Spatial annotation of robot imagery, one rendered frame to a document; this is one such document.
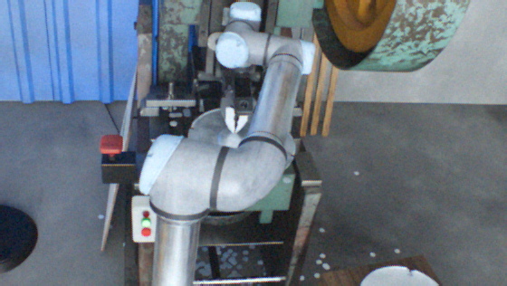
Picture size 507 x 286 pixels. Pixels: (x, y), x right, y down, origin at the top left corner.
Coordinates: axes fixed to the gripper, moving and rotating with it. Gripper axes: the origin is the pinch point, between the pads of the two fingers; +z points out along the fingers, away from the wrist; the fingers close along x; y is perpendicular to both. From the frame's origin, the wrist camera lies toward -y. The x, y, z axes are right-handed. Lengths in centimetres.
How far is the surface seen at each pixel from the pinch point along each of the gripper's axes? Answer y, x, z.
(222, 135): -0.8, 3.5, 1.1
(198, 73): 16.4, 8.9, -7.9
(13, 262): 24, 76, 78
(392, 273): -19, -51, 42
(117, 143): 0.0, 31.6, 4.0
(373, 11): 10.9, -36.6, -31.5
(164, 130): 13.3, 18.5, 9.6
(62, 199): 61, 61, 80
